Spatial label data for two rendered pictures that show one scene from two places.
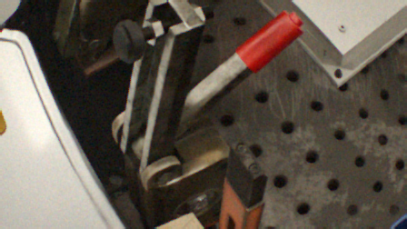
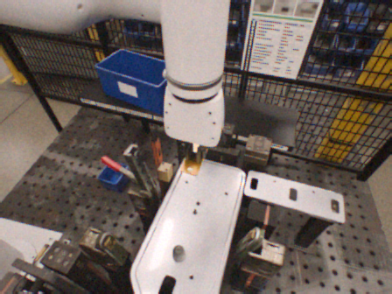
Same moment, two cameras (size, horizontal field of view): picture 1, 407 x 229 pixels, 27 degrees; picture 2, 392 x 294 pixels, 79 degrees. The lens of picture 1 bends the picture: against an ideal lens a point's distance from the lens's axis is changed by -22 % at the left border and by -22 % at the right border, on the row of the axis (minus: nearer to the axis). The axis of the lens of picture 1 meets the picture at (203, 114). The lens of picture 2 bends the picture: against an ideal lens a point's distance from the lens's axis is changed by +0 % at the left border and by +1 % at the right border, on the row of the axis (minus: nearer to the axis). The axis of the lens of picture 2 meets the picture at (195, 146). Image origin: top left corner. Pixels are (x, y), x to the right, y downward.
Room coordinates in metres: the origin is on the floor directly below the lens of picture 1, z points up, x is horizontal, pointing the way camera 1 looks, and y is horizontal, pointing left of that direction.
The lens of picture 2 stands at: (0.48, 0.41, 1.64)
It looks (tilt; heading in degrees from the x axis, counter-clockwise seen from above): 48 degrees down; 232
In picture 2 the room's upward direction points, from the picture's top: straight up
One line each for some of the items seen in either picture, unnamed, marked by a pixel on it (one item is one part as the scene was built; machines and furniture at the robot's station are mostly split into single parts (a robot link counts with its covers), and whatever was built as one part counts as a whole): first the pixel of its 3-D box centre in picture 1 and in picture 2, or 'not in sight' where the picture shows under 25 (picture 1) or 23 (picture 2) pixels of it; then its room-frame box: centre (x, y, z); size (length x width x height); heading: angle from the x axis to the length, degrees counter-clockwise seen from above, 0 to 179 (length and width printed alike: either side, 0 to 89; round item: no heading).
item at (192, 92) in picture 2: not in sight; (192, 77); (0.29, 0.16, 1.44); 0.09 x 0.08 x 0.03; 123
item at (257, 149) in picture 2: not in sight; (249, 174); (-0.02, 0.12, 0.88); 0.08 x 0.08 x 0.36; 33
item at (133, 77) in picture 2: not in sight; (140, 80); (0.13, -0.40, 1.10); 0.30 x 0.17 x 0.13; 114
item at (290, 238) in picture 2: not in sight; (313, 227); (-0.05, 0.39, 0.84); 0.11 x 0.06 x 0.29; 123
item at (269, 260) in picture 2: not in sight; (254, 270); (0.22, 0.36, 0.87); 0.12 x 0.09 x 0.35; 123
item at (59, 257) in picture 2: not in sight; (92, 281); (0.60, 0.11, 0.91); 0.07 x 0.05 x 0.42; 123
